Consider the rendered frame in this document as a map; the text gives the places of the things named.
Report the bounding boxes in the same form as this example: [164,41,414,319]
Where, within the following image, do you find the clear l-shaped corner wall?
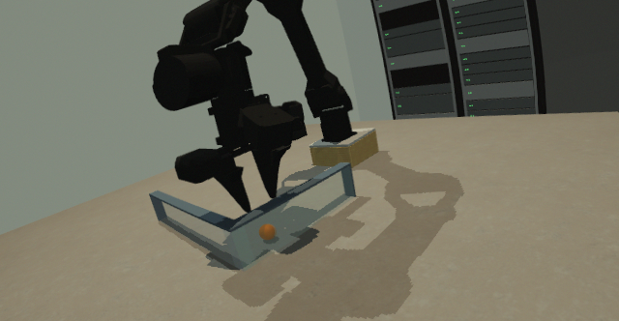
[149,162,353,232]

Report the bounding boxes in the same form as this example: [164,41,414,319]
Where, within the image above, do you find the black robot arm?
[152,0,357,152]

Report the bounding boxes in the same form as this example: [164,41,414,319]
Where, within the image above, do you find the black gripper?
[175,89,291,213]

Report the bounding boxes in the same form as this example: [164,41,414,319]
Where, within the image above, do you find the clear glass l-shaped low walls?
[150,166,355,272]

